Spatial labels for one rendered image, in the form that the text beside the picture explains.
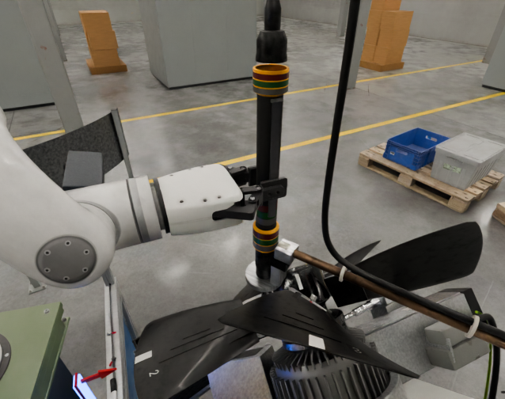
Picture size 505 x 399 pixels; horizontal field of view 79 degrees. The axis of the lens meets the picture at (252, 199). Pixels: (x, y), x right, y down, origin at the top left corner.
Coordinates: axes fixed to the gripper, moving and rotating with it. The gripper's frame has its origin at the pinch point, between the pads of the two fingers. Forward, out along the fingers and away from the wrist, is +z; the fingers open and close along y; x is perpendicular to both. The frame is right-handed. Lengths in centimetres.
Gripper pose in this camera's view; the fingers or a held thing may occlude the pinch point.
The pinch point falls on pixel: (267, 181)
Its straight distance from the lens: 45.2
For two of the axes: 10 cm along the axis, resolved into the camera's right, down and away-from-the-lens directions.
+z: 9.2, -2.2, 3.1
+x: 0.0, -8.2, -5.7
